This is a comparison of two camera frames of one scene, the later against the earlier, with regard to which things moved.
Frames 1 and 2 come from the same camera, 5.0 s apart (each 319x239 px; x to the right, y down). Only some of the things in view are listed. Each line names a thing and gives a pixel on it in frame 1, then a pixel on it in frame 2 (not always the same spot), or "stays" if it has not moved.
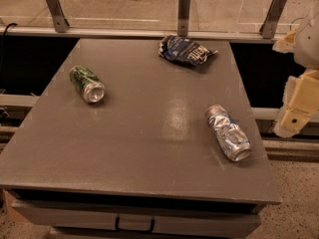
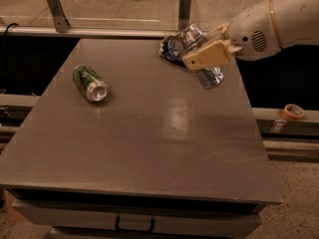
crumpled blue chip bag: [184, 50] stays
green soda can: [88, 84] stays
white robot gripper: [307, 45] to [252, 30]
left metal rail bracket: [56, 10] stays
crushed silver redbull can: [232, 136] to [192, 35]
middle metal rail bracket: [183, 13] stays
